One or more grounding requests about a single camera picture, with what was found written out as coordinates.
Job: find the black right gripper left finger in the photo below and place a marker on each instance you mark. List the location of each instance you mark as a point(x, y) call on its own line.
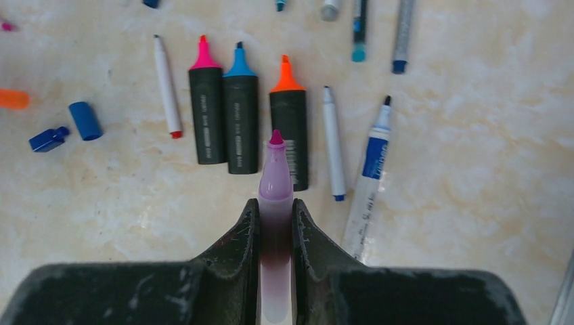
point(219, 286)

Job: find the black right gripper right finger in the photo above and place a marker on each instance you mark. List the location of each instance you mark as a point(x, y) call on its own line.
point(331, 287)

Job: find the small blue capped marker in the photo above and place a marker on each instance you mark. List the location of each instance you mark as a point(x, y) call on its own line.
point(334, 152)

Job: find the lilac highlighter pen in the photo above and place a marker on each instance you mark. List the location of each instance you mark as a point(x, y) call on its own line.
point(275, 207)

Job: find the blue capped white marker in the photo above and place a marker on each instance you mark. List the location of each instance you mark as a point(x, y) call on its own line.
point(368, 182)

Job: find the red capped white marker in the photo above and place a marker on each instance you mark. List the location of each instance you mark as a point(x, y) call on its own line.
point(167, 89)

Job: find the blue capped black highlighter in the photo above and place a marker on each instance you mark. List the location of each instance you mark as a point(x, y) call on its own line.
point(241, 108)

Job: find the pink capped black highlighter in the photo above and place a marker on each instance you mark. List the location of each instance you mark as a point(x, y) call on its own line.
point(206, 93)

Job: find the small blue marker cap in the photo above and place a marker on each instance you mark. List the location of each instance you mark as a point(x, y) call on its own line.
point(49, 139)

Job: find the teal gel pen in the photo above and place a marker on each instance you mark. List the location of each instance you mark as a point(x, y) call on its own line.
point(360, 11)

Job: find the dark blue capped pen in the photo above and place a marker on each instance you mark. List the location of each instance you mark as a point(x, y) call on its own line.
point(402, 37)

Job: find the orange highlighter cap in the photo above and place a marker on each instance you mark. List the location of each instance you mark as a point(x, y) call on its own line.
point(14, 99)

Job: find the grey capped white marker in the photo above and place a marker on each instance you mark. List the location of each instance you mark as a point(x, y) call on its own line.
point(330, 10)

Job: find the light blue correction tape pen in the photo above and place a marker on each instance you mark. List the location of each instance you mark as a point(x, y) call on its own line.
point(280, 5)

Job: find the dark blue pen cap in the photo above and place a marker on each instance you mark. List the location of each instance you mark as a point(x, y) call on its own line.
point(154, 4)

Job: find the pink correction tape pen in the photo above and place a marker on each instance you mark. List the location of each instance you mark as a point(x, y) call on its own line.
point(7, 26)

